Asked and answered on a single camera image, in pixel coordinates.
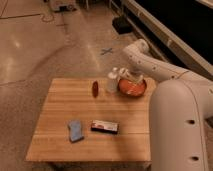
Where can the black box on floor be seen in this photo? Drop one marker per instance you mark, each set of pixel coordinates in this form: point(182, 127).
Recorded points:
point(121, 25)

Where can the white paper cup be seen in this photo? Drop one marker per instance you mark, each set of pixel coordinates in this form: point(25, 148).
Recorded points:
point(112, 80)

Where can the red white black box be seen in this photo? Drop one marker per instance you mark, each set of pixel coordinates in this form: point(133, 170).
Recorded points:
point(104, 126)

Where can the equipment at top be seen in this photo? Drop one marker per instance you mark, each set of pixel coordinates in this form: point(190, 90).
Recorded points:
point(62, 5)

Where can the red ceramic bowl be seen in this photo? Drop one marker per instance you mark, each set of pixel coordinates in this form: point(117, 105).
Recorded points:
point(132, 89)

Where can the blue sponge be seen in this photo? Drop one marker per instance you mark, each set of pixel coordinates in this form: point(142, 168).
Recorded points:
point(75, 131)

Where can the small red disc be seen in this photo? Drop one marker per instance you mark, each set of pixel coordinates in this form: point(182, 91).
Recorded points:
point(95, 89)

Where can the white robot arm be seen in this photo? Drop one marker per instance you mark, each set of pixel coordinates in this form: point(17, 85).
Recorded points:
point(178, 107)

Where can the wooden table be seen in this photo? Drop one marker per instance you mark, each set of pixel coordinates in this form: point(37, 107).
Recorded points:
point(71, 99)

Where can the white plastic bottle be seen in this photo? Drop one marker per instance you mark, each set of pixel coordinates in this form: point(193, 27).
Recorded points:
point(126, 76)

